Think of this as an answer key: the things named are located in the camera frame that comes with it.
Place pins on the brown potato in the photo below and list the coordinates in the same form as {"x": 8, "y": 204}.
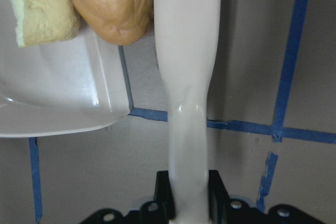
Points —
{"x": 120, "y": 22}

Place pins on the white plastic dustpan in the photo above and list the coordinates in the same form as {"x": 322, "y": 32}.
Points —
{"x": 64, "y": 87}

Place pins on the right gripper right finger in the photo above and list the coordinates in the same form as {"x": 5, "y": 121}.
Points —
{"x": 218, "y": 197}

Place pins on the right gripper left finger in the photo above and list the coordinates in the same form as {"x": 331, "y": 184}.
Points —
{"x": 163, "y": 193}

